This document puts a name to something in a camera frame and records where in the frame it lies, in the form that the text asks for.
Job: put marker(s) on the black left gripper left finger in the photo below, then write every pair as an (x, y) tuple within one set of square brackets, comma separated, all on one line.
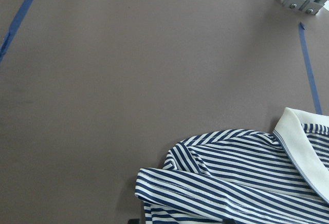
[(133, 221)]

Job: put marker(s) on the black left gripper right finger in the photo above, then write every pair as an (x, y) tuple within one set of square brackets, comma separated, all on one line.
[(228, 221)]

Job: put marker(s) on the blue white striped polo shirt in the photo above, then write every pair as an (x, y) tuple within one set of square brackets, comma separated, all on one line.
[(246, 176)]

